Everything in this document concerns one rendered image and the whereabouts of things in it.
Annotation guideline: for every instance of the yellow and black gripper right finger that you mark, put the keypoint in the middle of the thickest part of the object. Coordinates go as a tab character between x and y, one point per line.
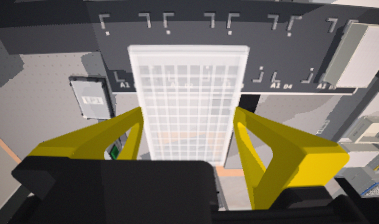
300	159

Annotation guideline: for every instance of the black flat square pad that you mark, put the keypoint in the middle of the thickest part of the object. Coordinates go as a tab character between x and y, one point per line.
249	101

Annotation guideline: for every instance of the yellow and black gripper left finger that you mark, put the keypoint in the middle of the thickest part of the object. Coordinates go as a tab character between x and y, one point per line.
91	142

